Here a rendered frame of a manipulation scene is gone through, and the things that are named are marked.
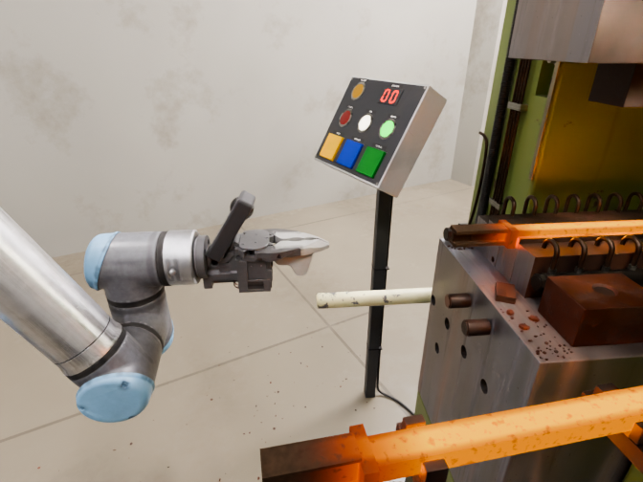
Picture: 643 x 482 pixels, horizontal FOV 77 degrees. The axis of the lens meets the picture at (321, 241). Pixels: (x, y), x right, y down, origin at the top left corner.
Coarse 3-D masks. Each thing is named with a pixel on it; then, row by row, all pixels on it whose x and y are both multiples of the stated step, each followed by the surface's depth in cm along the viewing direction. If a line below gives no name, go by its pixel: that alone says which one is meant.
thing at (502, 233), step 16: (480, 224) 69; (496, 224) 69; (528, 224) 70; (544, 224) 70; (560, 224) 70; (576, 224) 70; (592, 224) 70; (608, 224) 70; (624, 224) 70; (640, 224) 70; (464, 240) 69; (480, 240) 69; (496, 240) 69; (512, 240) 67
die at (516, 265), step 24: (480, 216) 81; (504, 216) 81; (528, 216) 81; (552, 216) 81; (576, 216) 78; (600, 216) 78; (624, 216) 78; (528, 240) 67; (504, 264) 72; (528, 264) 65; (576, 264) 64; (600, 264) 65; (624, 264) 65; (528, 288) 66
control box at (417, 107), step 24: (360, 96) 118; (384, 96) 110; (408, 96) 103; (432, 96) 100; (336, 120) 124; (360, 120) 115; (384, 120) 107; (408, 120) 101; (432, 120) 103; (384, 144) 105; (408, 144) 102; (336, 168) 118; (384, 168) 103; (408, 168) 105
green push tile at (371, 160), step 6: (366, 150) 108; (372, 150) 107; (378, 150) 105; (366, 156) 108; (372, 156) 106; (378, 156) 104; (384, 156) 104; (360, 162) 109; (366, 162) 107; (372, 162) 106; (378, 162) 104; (360, 168) 109; (366, 168) 107; (372, 168) 105; (378, 168) 104; (366, 174) 106; (372, 174) 104
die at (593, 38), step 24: (528, 0) 62; (552, 0) 57; (576, 0) 52; (600, 0) 48; (624, 0) 48; (528, 24) 62; (552, 24) 57; (576, 24) 52; (600, 24) 49; (624, 24) 49; (528, 48) 62; (552, 48) 57; (576, 48) 52; (600, 48) 50; (624, 48) 50
